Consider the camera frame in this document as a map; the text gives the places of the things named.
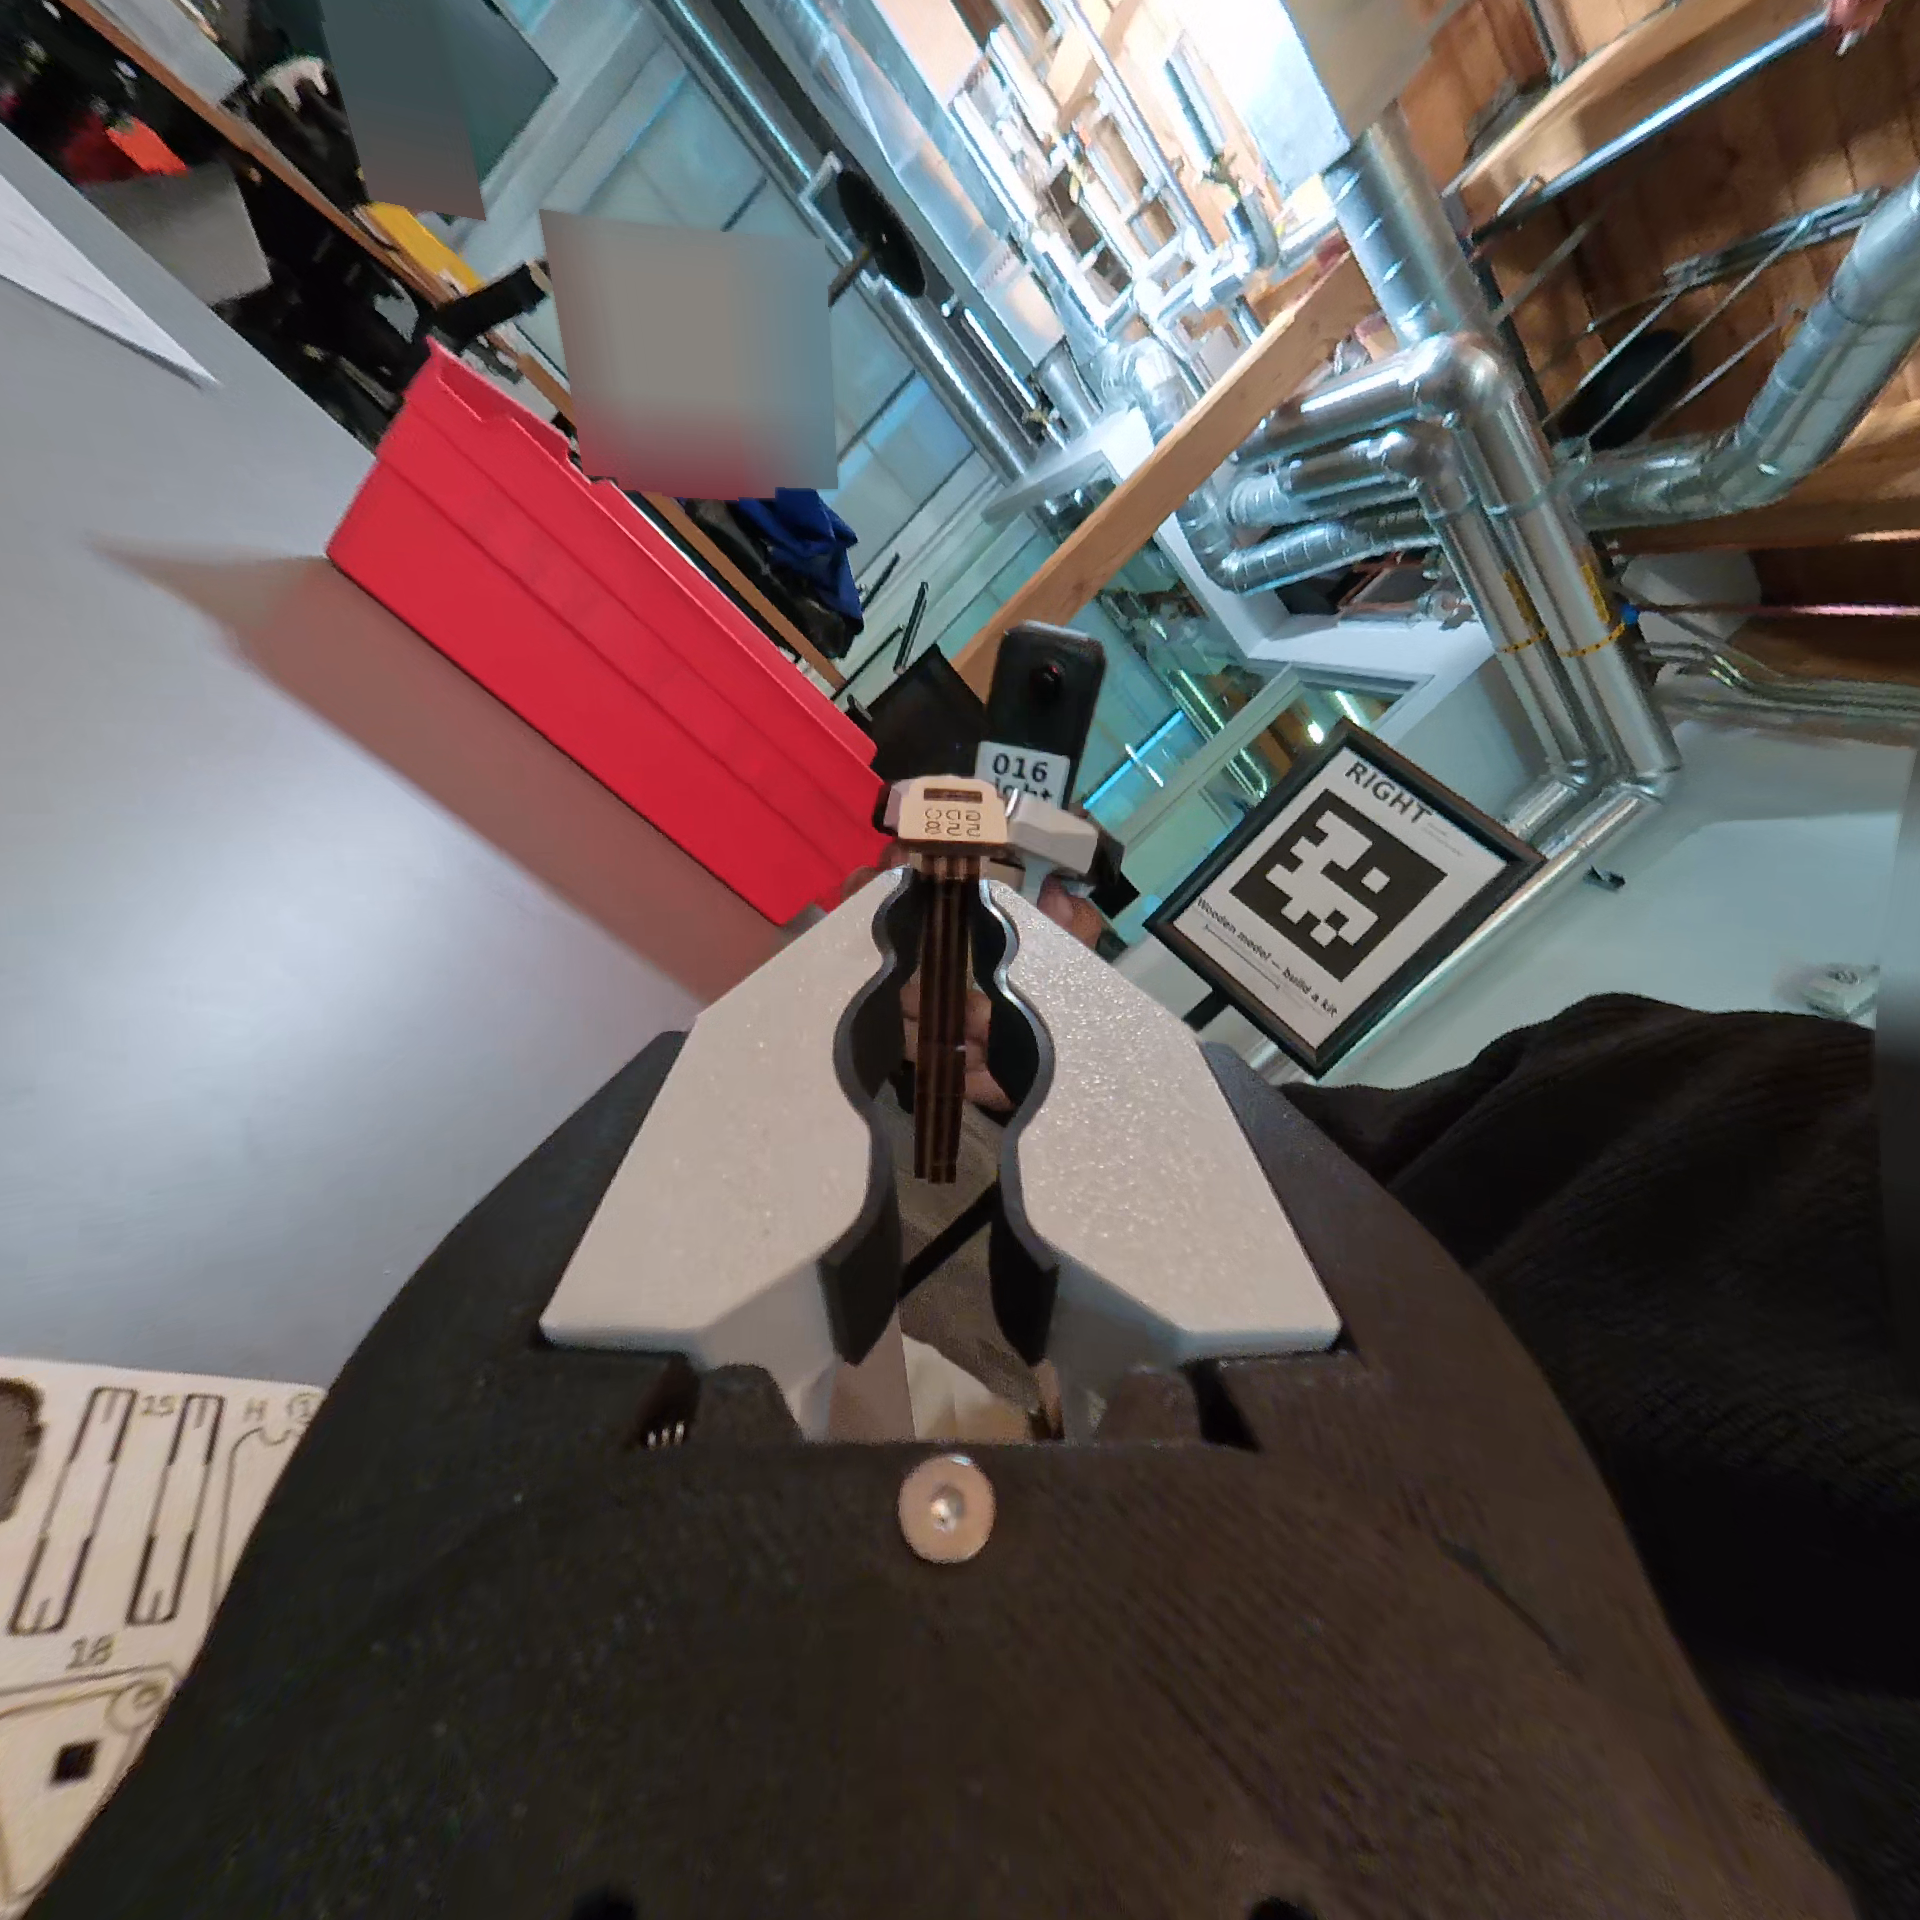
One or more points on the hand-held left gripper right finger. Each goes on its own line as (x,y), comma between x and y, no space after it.
(1166,1198)

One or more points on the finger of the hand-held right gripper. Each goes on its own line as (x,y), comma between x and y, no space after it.
(1056,843)

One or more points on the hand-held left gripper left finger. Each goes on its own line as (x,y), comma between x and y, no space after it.
(701,1198)

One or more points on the wooden model assembly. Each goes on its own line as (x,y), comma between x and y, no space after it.
(938,818)

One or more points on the blue jacket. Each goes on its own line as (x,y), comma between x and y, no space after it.
(801,561)

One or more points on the black framed marker sign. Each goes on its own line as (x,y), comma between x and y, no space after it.
(1356,884)

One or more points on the red plastic bin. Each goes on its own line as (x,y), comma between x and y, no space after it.
(599,645)

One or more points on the bundle of silver insulated pipes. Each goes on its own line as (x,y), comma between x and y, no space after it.
(1441,451)

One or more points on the black round disc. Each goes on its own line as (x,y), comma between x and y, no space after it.
(884,226)

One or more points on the wooden parts sheet with cutouts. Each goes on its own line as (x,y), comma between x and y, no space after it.
(257,1479)

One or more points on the wooden workbench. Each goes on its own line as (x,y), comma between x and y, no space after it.
(298,178)

